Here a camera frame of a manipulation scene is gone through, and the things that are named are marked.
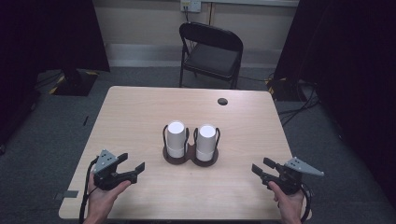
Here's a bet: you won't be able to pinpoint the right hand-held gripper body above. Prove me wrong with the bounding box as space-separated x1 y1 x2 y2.
262 156 325 196

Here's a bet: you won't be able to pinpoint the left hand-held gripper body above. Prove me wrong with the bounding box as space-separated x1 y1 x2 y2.
92 148 138 191

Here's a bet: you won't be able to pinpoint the white cup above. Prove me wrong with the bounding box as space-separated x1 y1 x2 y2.
166 119 187 159
195 123 218 162

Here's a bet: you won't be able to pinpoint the black wire cup holder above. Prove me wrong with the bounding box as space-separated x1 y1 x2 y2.
162 124 221 168

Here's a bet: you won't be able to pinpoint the person's right hand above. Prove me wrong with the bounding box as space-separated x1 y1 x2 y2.
267 181 306 219

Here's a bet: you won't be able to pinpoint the person's left hand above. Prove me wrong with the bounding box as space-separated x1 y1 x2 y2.
85 172 133 219

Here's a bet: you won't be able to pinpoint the grey floor tape strip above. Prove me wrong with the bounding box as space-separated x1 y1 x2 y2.
53 189 79 201

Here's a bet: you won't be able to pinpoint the black stand base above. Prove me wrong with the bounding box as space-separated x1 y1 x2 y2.
49 68 100 97
266 77 309 103

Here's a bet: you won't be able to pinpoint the black folding chair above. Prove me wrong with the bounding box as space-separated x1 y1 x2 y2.
178 21 245 91

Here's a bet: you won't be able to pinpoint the dark curtain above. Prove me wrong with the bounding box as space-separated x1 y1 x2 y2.
0 0 111 147
273 0 396 206

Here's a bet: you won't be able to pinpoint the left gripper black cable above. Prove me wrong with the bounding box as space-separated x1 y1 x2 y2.
78 157 100 224

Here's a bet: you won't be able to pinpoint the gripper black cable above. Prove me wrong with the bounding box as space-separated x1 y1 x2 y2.
299 182 314 224
78 157 100 224

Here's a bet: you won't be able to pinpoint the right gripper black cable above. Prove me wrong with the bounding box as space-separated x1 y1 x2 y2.
299 182 314 224

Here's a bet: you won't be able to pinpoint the black floor cables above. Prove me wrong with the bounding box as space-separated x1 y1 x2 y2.
276 78 322 127

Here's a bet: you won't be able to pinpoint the white wall socket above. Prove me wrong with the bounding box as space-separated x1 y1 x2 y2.
179 0 203 14

